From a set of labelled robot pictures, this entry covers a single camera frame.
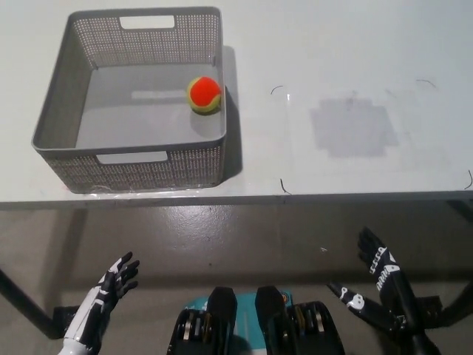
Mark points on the grey translucent tape patch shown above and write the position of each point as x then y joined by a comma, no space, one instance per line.
351,129

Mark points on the yellow orange tennis ball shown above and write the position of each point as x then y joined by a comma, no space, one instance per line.
204,94

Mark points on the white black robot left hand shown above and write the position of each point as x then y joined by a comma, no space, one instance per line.
99,296

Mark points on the clear plastic table sheet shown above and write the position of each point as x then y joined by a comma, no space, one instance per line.
425,148

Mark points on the grey perforated plastic basket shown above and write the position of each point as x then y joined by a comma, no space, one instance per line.
140,122

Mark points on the black metal table leg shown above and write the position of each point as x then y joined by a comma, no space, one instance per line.
26,301
462,301

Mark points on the black table frame brace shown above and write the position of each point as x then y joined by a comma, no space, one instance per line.
462,211

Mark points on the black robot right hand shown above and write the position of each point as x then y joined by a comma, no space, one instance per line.
391,288

